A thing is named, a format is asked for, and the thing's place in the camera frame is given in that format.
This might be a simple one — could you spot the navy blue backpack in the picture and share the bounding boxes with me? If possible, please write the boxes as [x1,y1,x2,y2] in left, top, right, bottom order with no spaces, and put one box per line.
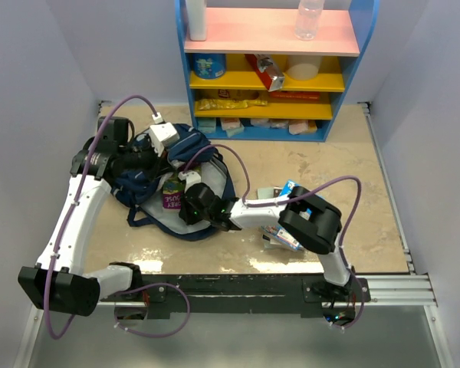
[111,123,235,242]

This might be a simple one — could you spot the purple Treehouse book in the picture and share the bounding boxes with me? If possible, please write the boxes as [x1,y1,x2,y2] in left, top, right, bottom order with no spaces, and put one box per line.
[162,173,186,210]

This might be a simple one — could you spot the blue cartoon book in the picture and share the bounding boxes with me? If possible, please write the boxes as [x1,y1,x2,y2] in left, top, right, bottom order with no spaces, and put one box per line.
[261,179,304,251]

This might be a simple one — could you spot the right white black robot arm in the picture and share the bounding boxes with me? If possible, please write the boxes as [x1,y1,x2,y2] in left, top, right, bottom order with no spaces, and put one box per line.
[180,182,356,301]

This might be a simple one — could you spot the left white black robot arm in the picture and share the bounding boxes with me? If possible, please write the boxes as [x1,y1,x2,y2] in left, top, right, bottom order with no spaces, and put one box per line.
[18,117,156,317]

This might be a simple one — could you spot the green sponge pack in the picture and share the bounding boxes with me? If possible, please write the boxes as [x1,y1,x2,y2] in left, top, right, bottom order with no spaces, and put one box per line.
[196,117,217,134]

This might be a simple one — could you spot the yellow snack bag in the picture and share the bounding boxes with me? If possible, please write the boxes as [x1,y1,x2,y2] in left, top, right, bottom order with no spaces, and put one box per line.
[196,98,268,111]

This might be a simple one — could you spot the orange pink sponge pack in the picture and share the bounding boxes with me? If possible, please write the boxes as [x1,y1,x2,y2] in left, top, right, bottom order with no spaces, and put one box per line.
[288,119,317,135]

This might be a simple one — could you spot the stack of books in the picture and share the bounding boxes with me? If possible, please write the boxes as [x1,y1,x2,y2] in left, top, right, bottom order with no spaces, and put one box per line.
[257,187,284,250]

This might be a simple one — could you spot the blue round can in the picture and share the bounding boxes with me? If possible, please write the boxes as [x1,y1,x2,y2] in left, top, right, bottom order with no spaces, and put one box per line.
[193,53,226,80]

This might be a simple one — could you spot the orange flat box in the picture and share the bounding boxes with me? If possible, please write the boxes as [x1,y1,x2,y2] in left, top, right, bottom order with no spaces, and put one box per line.
[269,90,320,101]

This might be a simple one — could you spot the red silver snack box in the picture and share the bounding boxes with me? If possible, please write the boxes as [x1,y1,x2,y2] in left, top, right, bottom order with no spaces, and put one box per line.
[245,54,285,92]

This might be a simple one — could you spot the white cylinder bottle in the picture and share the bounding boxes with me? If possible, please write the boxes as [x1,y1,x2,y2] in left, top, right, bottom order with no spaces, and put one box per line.
[186,0,207,41]

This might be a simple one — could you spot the white plastic tub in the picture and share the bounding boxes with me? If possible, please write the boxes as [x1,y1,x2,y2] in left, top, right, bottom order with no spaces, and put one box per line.
[285,54,322,81]

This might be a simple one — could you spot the clear plastic water bottle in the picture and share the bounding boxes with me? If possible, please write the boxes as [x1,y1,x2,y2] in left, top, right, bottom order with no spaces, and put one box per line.
[294,0,325,41]

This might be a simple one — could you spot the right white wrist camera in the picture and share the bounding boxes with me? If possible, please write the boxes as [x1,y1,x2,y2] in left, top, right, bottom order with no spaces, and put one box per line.
[178,170,202,190]

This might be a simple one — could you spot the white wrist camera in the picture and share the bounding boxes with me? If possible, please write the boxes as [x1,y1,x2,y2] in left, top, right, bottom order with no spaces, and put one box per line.
[148,112,179,157]
[178,170,202,190]

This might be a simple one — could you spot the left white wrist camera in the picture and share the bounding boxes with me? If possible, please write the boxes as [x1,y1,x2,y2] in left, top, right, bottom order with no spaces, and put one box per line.
[148,112,179,157]

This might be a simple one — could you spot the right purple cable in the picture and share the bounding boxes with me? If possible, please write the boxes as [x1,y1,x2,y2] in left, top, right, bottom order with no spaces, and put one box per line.
[179,143,366,330]

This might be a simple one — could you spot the purple cable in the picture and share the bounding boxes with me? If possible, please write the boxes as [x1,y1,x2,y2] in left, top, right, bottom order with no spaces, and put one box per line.
[44,94,191,340]
[179,143,366,330]

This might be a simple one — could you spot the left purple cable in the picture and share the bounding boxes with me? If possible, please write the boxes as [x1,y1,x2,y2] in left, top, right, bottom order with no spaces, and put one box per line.
[44,94,191,340]

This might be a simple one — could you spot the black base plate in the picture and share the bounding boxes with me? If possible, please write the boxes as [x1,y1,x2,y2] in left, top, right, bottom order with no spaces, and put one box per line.
[97,272,370,320]

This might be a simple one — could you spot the aluminium frame rail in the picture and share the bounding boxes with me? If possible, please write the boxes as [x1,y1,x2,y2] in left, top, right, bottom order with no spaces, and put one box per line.
[360,274,439,307]

